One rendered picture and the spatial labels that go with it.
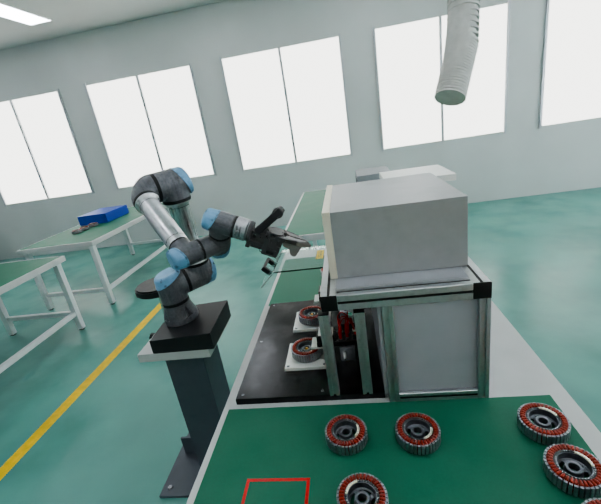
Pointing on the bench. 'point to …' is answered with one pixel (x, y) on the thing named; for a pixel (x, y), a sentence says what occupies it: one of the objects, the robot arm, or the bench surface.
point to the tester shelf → (403, 287)
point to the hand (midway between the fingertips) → (307, 243)
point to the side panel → (437, 350)
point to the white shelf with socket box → (421, 172)
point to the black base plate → (284, 315)
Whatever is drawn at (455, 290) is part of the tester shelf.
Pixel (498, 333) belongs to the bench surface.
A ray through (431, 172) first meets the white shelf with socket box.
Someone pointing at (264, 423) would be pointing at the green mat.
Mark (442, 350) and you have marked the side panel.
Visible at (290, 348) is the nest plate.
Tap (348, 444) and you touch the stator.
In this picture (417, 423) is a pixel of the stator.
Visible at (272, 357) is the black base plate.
